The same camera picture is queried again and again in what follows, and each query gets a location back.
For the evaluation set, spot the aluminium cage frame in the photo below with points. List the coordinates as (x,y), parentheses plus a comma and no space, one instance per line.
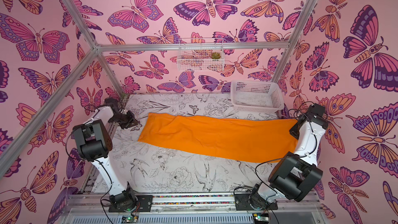
(54,37)

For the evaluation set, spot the white plastic laundry basket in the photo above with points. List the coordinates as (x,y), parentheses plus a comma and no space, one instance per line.
(256,96)

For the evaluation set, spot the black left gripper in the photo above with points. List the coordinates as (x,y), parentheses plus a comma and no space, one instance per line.
(132,120)

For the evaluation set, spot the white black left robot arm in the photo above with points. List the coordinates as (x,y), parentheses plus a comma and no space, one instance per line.
(94,143)

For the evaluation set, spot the small green potted succulent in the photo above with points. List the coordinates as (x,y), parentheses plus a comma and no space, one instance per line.
(215,56)

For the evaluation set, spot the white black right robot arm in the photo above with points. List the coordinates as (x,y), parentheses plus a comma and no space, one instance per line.
(297,173)

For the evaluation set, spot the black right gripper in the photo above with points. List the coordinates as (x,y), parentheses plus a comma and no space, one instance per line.
(295,129)

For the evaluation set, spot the floral printed table mat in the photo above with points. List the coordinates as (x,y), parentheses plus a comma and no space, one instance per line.
(153,169)

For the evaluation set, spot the orange long pants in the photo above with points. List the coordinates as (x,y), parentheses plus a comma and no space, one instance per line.
(235,139)

